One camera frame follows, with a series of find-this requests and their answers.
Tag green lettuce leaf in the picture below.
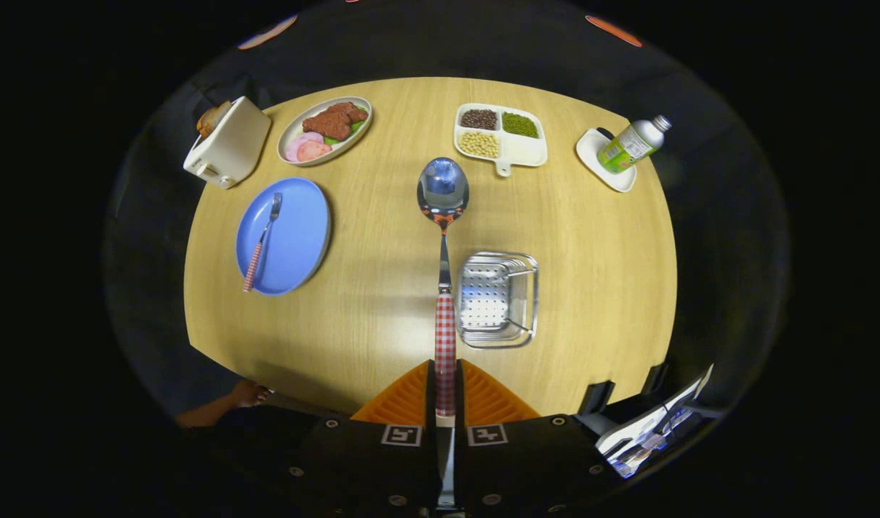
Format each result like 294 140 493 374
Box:
323 119 367 147

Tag yellow soybeans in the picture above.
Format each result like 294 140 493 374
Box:
458 131 501 159

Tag white oval plate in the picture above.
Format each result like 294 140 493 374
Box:
277 96 373 168

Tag pink ham slice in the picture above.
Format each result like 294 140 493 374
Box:
285 132 325 163

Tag fork with red checked handle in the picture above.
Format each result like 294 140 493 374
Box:
242 192 283 293

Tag brown steak piece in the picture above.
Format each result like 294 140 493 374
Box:
301 101 369 142

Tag small white dish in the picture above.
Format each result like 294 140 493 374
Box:
576 127 638 193

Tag metal drainer basket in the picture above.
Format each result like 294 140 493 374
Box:
455 250 540 350

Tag spoon with red checked handle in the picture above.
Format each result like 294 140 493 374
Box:
417 157 471 513

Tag green mung beans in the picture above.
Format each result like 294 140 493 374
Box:
502 112 540 139

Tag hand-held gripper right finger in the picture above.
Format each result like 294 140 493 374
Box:
454 360 627 515

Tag blue round plate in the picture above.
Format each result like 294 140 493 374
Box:
235 177 332 296

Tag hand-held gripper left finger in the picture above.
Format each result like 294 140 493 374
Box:
267 360 440 515

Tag white toaster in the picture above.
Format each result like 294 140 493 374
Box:
183 96 273 190

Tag white divided tray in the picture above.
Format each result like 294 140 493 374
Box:
453 103 548 178

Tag silver bottle with green label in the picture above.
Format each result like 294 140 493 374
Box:
597 115 673 175

